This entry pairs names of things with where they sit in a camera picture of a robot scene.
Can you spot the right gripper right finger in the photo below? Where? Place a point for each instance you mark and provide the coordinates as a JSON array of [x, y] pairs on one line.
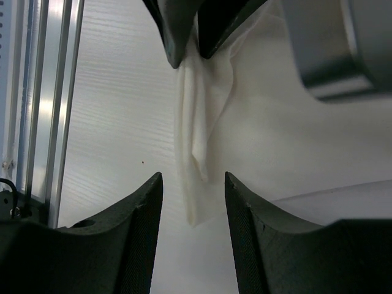
[[277, 252]]

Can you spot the white cloth napkin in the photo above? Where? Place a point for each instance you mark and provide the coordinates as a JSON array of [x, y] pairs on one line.
[[245, 111]]

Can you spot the aluminium front rail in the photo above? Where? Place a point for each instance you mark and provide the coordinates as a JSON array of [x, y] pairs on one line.
[[39, 52]]

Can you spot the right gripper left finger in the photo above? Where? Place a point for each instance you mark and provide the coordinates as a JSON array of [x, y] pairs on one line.
[[112, 251]]

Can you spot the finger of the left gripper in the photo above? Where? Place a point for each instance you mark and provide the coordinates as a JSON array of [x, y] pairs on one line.
[[174, 19], [217, 19]]

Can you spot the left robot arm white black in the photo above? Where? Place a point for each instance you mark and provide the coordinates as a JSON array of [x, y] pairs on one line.
[[342, 49]]

